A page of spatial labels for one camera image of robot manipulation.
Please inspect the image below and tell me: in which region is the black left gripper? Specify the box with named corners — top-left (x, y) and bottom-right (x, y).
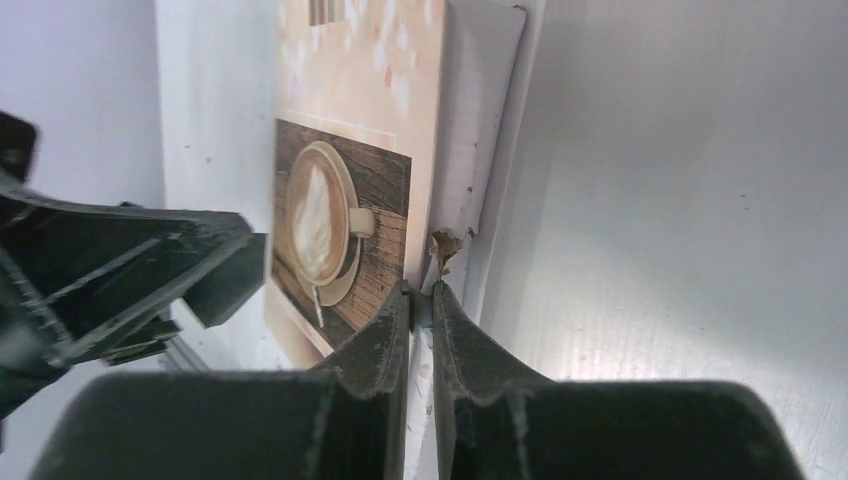
top-left (0, 109), bottom-right (254, 419)

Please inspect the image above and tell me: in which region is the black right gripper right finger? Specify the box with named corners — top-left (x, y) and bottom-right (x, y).
top-left (432, 282), bottom-right (803, 479)

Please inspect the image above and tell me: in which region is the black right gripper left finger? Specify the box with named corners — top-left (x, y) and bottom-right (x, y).
top-left (32, 281), bottom-right (411, 479)

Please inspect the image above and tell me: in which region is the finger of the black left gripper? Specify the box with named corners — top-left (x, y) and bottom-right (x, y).
top-left (100, 233), bottom-right (267, 366)

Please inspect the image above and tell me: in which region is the coffee cover book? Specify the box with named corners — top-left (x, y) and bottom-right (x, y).
top-left (265, 1), bottom-right (527, 479)

